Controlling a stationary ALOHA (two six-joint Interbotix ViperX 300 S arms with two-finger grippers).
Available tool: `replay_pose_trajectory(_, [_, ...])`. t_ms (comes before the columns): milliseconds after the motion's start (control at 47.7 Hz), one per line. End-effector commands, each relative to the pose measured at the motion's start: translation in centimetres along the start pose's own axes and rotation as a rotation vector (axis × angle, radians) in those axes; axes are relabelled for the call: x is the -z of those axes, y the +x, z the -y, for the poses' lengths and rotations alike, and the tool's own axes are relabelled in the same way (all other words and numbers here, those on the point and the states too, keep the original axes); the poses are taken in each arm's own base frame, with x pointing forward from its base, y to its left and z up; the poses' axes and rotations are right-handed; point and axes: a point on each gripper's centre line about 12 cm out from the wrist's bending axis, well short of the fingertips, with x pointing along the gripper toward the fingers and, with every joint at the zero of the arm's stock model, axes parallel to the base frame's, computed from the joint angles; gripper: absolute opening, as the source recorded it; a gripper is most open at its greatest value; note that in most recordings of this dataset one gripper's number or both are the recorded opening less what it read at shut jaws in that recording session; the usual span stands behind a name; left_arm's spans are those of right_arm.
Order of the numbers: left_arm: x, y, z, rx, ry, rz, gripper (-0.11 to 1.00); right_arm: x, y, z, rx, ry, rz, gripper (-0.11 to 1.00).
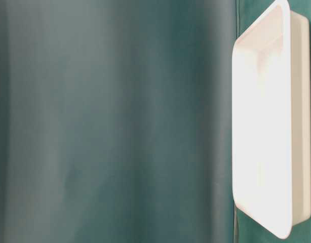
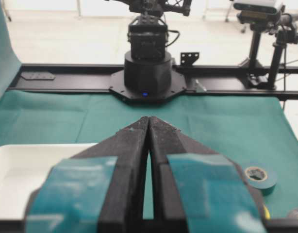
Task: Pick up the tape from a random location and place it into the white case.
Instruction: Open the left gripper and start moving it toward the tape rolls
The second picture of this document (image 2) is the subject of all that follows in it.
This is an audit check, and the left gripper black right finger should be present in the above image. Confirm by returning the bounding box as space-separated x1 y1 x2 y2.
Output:
148 116 266 233

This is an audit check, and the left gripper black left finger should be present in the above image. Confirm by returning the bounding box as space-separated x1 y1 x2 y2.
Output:
24 116 149 233

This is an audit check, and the green tape roll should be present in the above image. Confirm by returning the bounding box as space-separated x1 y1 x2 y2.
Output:
242 161 278 196

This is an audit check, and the black tape roll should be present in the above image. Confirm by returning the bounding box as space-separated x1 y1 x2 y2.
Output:
287 208 298 219

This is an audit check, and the yellow tape roll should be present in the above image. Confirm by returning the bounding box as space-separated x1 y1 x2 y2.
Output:
263 204 271 220

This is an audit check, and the white plastic case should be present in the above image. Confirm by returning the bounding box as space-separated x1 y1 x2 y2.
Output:
0 144 92 220

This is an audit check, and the green table cloth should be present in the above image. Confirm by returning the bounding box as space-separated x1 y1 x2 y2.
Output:
0 2 298 218

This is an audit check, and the black mounting bracket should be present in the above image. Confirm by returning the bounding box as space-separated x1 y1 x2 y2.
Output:
180 52 199 67

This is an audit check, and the black aluminium rail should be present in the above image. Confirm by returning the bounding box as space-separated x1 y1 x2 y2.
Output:
8 64 298 102

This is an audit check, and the black camera stand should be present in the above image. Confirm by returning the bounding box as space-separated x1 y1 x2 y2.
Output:
237 10 298 90

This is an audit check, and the grey depth camera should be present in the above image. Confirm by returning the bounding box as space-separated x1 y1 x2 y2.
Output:
233 0 283 14

